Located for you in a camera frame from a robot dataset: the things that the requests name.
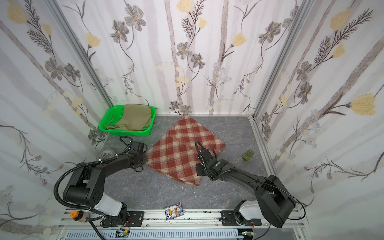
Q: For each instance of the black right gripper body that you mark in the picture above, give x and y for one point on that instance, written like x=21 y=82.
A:
x=202 y=163

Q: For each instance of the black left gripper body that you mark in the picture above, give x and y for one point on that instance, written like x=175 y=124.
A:
x=140 y=157

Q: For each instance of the red plaid skirt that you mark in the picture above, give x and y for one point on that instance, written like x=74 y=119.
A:
x=175 y=155

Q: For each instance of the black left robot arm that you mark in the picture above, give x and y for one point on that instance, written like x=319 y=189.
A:
x=83 y=187

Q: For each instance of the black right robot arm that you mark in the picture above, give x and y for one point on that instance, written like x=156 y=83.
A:
x=273 y=200

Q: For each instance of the clear tape roll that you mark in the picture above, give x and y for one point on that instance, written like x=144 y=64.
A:
x=105 y=154

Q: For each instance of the small green box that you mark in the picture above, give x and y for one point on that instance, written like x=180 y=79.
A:
x=248 y=155

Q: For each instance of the olive khaki skirt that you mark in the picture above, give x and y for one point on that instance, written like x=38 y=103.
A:
x=129 y=118

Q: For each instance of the green plastic basket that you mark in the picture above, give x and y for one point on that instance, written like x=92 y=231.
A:
x=145 y=132

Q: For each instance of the blue patterned card box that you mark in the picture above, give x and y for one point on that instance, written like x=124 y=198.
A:
x=174 y=211

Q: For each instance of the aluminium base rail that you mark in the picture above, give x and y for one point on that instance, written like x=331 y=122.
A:
x=192 y=219

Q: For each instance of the white slotted cable duct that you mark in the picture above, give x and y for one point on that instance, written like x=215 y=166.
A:
x=162 y=234

